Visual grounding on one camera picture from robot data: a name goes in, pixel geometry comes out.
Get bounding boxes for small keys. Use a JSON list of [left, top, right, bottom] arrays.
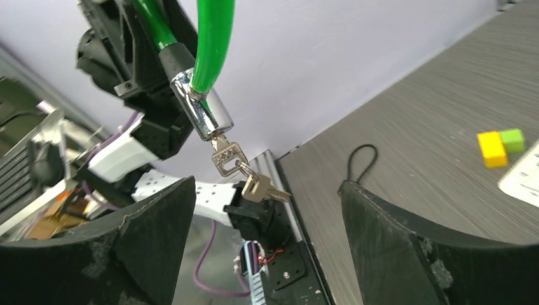
[[210, 136, 292, 204]]

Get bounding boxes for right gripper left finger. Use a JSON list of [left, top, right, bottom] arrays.
[[1, 177, 196, 304]]

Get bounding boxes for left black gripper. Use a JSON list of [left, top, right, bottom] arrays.
[[76, 1, 198, 159]]

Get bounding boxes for black cable lock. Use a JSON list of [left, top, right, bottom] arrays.
[[346, 144, 379, 186]]

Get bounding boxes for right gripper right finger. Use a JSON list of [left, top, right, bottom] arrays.
[[339, 180, 538, 304]]

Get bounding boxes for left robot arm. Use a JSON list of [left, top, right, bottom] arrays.
[[77, 1, 302, 252]]

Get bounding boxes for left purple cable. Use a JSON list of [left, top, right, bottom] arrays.
[[82, 111, 254, 298]]

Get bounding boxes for green cable lock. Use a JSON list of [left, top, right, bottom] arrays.
[[136, 1, 235, 147]]

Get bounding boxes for green block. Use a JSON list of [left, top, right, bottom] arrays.
[[499, 128, 526, 154]]

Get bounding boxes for yellow block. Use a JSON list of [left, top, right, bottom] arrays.
[[477, 131, 508, 168]]

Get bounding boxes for green white chessboard mat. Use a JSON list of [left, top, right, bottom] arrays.
[[498, 141, 538, 207]]

